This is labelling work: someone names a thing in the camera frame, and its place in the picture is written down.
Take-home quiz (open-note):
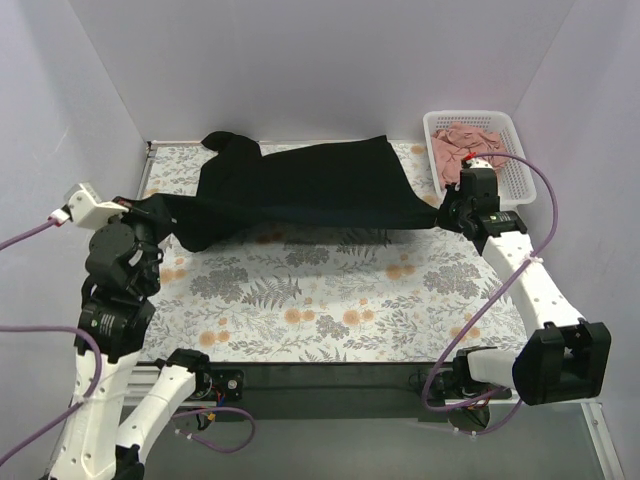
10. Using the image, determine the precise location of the black t shirt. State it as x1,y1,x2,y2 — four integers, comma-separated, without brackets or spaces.
125,131,438,252

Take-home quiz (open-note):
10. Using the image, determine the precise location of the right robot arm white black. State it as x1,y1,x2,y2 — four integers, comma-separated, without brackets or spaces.
438,161,611,406

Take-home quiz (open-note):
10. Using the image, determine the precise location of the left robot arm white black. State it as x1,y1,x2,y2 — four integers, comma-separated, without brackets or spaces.
47,216,209,479

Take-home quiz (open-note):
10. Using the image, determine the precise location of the white plastic basket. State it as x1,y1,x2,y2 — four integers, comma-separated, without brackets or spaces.
423,110,537,210

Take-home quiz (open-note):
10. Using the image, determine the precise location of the pink t shirt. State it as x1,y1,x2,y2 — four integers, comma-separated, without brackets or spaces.
431,122,506,189

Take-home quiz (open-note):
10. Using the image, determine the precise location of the floral tablecloth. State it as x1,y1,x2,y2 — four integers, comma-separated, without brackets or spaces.
134,142,526,364

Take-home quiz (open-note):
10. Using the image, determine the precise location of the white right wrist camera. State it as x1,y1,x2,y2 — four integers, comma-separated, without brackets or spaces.
461,152,493,170

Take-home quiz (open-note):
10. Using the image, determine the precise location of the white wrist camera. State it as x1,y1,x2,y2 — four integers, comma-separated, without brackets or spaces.
461,152,493,170
48,183,129,231

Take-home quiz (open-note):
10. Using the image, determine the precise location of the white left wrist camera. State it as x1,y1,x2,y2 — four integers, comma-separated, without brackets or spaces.
48,183,129,231

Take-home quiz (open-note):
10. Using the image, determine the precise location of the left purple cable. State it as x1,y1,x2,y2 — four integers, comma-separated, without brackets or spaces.
0,213,257,480

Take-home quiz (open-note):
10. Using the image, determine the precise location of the aluminium frame rail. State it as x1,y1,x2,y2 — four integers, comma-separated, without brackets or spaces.
60,362,624,479

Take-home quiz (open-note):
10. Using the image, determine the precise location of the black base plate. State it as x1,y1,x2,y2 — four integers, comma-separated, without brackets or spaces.
199,363,512,424

